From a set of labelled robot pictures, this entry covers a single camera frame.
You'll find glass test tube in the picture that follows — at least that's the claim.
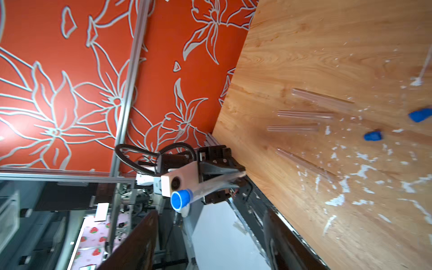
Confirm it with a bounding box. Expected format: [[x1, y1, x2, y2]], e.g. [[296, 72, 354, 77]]
[[291, 88, 354, 110], [277, 110, 334, 120], [276, 148, 338, 181], [266, 123, 320, 132], [190, 171, 246, 203]]

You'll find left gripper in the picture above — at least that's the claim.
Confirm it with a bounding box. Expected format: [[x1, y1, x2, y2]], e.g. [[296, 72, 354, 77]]
[[197, 145, 246, 204]]

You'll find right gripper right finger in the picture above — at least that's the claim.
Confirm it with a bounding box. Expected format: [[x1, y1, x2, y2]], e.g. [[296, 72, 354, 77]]
[[263, 210, 328, 270]]

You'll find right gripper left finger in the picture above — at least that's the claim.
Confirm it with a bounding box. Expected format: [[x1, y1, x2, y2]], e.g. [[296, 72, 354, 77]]
[[99, 210, 159, 270]]

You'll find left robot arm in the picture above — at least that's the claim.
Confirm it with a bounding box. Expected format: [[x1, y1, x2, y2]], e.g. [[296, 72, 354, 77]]
[[115, 142, 252, 217]]

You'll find blue stopper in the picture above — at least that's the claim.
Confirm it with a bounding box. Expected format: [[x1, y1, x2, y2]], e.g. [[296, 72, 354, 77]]
[[408, 108, 432, 123], [171, 189, 193, 212], [363, 130, 383, 141]]

